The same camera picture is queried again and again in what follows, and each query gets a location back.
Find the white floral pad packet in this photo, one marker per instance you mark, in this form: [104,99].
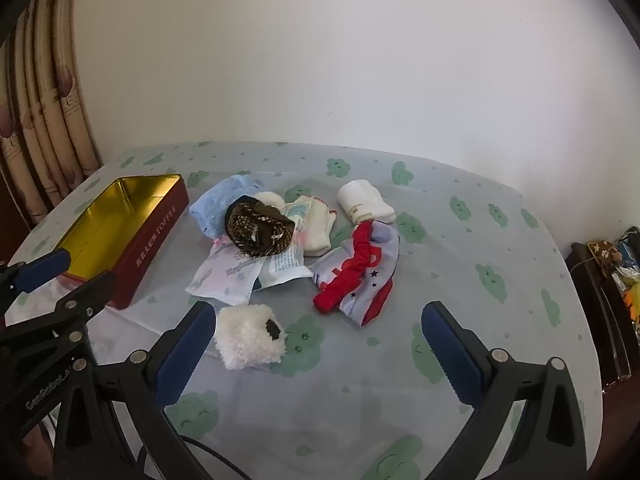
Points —
[220,280]

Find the white socks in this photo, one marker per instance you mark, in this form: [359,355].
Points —
[362,200]

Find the red and gold tin box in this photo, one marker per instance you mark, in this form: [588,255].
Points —
[150,240]

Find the brown floral pouch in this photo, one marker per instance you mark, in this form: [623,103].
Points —
[602,252]

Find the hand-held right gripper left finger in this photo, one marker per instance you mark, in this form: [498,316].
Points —
[185,355]

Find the dark wooden cabinet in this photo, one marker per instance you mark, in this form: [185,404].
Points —
[595,305]

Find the beige patterned curtain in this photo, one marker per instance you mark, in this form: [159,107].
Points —
[45,125]

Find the red and grey underwear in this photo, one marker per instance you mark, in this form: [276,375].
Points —
[360,270]

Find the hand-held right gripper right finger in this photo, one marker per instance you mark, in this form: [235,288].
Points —
[450,355]

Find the wet wipes packet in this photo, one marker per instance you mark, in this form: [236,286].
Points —
[285,265]

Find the white fluffy sock black patch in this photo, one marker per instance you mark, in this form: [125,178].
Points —
[245,340]

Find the white pompom ball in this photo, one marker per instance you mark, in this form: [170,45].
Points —
[272,200]

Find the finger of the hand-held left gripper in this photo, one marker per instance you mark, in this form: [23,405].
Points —
[42,265]
[87,295]

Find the brown patterned cloth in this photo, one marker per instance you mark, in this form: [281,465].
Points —
[255,230]

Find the green cloud print tablecloth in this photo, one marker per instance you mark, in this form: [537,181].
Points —
[450,240]

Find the white waffle knit sock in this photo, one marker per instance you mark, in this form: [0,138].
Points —
[317,230]

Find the orange toy figure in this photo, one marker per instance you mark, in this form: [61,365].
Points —
[632,297]

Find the blue fluffy towel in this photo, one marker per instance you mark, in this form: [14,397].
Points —
[215,205]

